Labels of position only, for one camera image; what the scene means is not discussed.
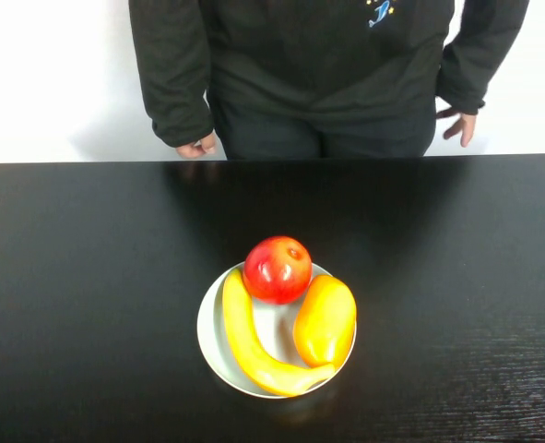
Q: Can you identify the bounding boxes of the person's right hand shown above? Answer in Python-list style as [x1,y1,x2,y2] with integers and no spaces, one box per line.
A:
[175,130,219,161]

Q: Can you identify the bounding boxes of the person's left hand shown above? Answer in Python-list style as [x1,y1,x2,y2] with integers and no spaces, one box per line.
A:
[435,106,479,149]

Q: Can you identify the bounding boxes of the yellow banana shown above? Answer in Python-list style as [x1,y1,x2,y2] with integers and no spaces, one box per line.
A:
[220,268,338,399]

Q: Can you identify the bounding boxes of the person's left arm black sleeve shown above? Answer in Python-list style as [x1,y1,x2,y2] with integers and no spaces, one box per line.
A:
[434,0,531,116]

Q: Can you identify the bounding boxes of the black trousers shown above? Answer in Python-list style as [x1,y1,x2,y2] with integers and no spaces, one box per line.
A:
[210,99,439,161]

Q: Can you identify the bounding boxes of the red apple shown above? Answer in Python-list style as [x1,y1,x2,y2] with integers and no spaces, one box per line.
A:
[242,234,314,306]

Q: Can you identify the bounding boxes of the black hoodie torso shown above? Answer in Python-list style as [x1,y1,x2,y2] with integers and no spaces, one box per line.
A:
[197,0,454,126]

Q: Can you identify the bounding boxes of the white round plate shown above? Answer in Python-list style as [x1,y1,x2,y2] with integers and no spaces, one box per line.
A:
[196,261,359,401]

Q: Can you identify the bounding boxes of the yellow orange mango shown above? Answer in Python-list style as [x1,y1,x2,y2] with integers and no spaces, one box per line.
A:
[292,273,359,369]

